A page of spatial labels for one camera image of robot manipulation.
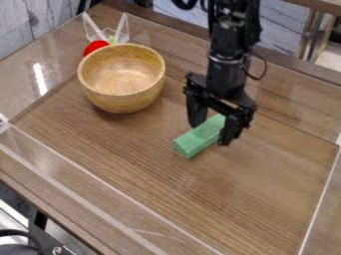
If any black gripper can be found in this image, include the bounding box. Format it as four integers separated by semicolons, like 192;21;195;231
183;73;257;145

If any green rectangular block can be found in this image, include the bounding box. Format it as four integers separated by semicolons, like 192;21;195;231
173;114;225;159

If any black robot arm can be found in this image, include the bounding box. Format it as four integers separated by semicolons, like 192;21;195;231
184;0;263;145

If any light wooden bowl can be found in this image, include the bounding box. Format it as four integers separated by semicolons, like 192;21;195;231
78;43;168;114

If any small green object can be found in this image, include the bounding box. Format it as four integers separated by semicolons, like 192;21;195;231
109;36;118;44

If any red ball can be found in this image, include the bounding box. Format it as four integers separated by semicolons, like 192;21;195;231
84;40;110;56

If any wooden table leg background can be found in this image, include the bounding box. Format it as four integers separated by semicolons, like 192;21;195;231
299;10;338;63

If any clear acrylic corner piece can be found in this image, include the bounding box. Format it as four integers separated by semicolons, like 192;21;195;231
82;12;130;44

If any clear acrylic front barrier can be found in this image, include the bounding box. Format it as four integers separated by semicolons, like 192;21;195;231
0;115;223;255

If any black table leg bracket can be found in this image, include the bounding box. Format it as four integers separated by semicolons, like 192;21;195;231
29;210;77;255

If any black cable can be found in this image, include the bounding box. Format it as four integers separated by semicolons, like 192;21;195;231
0;226;38;255

